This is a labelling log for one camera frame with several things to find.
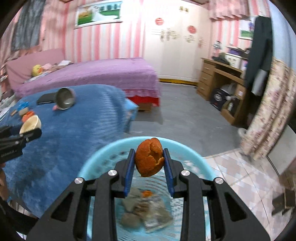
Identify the yellow duck plush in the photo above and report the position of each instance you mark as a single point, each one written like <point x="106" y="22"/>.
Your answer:
<point x="37" y="70"/>

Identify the white wardrobe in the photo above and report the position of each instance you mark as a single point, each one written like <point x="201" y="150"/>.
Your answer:
<point x="177" y="38"/>

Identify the pink steel-lined mug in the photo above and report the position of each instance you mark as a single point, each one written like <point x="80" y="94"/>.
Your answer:
<point x="64" y="99"/>

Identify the trash in basket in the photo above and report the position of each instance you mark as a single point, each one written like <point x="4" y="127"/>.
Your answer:
<point x="144" y="208"/>

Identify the black phone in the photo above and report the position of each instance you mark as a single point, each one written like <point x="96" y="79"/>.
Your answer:
<point x="47" y="98"/>

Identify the wooden desk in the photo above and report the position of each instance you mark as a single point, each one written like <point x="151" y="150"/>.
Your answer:
<point x="222" y="85"/>

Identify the blue plastic bag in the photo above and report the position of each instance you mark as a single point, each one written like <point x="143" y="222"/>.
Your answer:
<point x="23" y="105"/>

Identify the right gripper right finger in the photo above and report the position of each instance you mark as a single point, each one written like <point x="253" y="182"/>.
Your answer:
<point x="230" y="218"/>

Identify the floral curtain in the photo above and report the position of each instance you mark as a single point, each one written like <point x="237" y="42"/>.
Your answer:
<point x="273" y="112"/>

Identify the orange peel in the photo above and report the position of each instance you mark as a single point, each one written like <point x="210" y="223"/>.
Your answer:
<point x="149" y="157"/>

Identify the pink headboard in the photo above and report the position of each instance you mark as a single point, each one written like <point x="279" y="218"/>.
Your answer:
<point x="19" y="70"/>

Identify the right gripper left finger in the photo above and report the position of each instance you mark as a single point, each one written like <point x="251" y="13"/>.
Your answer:
<point x="67" y="217"/>

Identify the cardboard tape roll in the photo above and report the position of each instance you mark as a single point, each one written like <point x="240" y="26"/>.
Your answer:
<point x="30" y="124"/>

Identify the purple bedspread bed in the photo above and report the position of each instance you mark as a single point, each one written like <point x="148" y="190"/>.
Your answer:
<point x="134" y="76"/>

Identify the orange snack wrapper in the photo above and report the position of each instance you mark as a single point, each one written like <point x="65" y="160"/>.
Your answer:
<point x="26" y="116"/>

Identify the dark hanging coat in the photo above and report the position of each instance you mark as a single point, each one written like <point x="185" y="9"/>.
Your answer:
<point x="260" y="56"/>

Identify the left hand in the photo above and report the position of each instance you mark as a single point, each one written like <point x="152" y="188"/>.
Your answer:
<point x="4" y="192"/>

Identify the framed wedding picture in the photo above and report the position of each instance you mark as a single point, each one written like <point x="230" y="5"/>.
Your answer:
<point x="96" y="13"/>

